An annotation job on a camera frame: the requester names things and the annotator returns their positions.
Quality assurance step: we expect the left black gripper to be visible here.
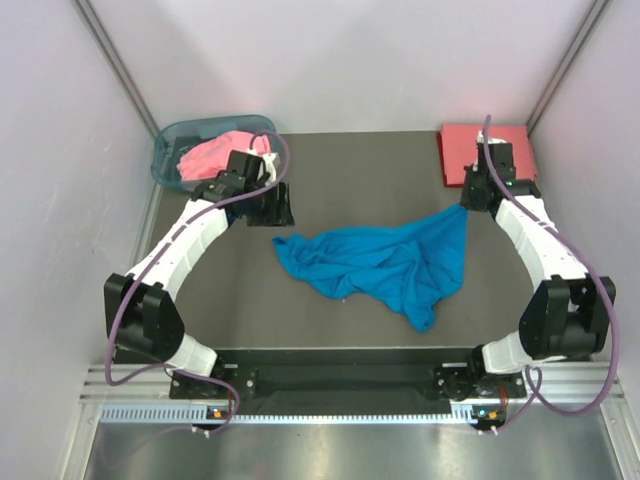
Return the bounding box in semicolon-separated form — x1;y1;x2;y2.
245;180;294;227

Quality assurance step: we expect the blue t shirt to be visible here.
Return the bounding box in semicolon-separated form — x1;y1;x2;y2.
272;204;468;333

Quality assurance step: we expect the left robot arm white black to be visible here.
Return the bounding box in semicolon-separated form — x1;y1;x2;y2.
104;149;294;397

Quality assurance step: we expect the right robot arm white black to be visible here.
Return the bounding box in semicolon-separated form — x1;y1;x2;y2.
461;135;616;396

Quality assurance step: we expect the folded dark red t shirt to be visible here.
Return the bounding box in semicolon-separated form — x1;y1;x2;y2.
436;130;537;190

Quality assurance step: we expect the folded coral pink t shirt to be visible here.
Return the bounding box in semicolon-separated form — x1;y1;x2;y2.
439;123;539;187

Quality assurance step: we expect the pink crumpled t shirt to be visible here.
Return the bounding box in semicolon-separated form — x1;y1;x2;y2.
177;130;272;182

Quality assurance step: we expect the teal plastic basket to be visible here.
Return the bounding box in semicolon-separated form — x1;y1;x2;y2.
151;114;277;193

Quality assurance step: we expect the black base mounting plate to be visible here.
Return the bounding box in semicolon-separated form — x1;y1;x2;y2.
169;348;526;407

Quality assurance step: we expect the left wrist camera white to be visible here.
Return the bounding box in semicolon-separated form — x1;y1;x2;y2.
248;149;280;186

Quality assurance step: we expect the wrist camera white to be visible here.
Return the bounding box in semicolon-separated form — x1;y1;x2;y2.
476;131;508;147
248;149;280;186

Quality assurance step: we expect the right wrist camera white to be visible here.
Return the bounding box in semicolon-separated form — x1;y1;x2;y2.
476;131;508;147

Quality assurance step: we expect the grey slotted cable duct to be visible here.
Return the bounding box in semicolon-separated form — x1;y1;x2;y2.
99;404;504;425

